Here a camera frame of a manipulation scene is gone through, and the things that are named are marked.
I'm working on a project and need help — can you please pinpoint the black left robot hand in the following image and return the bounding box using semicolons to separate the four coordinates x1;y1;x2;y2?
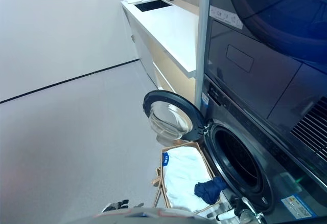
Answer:
102;199;145;213

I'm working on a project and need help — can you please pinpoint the navy blue garment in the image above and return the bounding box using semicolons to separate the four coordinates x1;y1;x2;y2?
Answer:
194;176;227;206

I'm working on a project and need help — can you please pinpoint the wicker laundry basket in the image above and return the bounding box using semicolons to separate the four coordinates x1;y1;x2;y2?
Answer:
152;142;228;216

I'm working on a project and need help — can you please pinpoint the white basket liner cloth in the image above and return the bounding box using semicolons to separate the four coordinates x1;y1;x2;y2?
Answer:
162;147;221;213

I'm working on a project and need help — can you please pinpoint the round washing machine door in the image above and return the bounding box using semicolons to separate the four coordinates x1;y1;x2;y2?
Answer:
142;90;209;142

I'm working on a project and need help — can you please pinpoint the dark grey washing machine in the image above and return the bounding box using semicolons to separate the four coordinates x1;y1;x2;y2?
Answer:
201;74;327;224

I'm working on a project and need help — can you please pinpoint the grey robot torso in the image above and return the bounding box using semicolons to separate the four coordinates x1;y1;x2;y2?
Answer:
84;206;198;224

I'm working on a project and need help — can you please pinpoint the white counter cabinet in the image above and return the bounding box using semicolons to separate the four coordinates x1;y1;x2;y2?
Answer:
121;0;200;95

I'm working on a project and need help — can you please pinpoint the white blue energy sticker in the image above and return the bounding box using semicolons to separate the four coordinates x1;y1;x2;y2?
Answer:
280;195;315;220

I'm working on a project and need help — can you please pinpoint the dark grey dryer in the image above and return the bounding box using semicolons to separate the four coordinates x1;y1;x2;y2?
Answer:
204;0;327;156

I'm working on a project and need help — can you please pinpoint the black sink basin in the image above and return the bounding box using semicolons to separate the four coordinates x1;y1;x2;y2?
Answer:
134;0;171;13

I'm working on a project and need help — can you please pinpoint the white instruction sticker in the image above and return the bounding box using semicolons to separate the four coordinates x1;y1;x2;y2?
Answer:
209;5;243;28

